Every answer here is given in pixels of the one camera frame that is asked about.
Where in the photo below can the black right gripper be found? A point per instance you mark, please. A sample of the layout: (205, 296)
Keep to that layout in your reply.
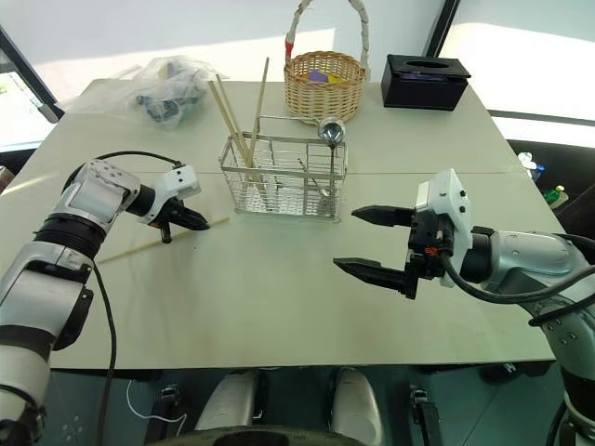
(430, 241)

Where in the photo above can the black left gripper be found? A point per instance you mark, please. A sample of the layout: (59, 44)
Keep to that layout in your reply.
(168, 211)

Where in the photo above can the wooden chopstick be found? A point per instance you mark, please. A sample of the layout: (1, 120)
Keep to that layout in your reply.
(228, 118)
(261, 102)
(230, 107)
(135, 250)

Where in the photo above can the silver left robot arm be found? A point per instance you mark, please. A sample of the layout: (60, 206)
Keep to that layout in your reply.
(88, 195)

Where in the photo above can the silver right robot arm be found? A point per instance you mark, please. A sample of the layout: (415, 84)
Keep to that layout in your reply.
(525, 255)

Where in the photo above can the metal spoon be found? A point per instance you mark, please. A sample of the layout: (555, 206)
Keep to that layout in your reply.
(331, 130)

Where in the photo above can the clear plastic bag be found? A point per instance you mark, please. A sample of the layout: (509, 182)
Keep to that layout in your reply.
(162, 93)

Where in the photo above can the white rounded robot foot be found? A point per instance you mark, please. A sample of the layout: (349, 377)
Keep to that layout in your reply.
(228, 402)
(355, 404)

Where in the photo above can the black tissue box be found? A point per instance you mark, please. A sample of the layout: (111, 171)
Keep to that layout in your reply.
(420, 88)

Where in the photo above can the yellow block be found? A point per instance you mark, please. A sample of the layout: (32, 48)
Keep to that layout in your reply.
(334, 79)

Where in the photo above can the clear spray bottle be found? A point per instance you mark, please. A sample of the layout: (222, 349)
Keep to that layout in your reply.
(532, 165)

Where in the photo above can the black table leg caster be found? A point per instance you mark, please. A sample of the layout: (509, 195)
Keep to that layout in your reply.
(425, 413)
(165, 413)

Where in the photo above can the purple block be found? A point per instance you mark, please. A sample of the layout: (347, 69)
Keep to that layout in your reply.
(318, 75)

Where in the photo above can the green bottle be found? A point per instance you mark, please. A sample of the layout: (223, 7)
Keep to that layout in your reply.
(555, 195)

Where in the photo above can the brown cardboard box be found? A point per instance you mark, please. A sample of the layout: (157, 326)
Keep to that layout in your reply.
(5, 176)

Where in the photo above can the dark rounded robot torso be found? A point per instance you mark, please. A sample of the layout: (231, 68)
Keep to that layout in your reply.
(260, 437)

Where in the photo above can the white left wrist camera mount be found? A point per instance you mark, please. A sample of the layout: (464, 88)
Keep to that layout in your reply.
(181, 179)

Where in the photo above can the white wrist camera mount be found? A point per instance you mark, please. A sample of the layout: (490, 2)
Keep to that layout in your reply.
(181, 179)
(453, 204)

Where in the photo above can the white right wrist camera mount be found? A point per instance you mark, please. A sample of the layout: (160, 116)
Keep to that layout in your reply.
(453, 204)

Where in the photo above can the dark window frame post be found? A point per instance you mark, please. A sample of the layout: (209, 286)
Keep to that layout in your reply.
(28, 69)
(441, 25)

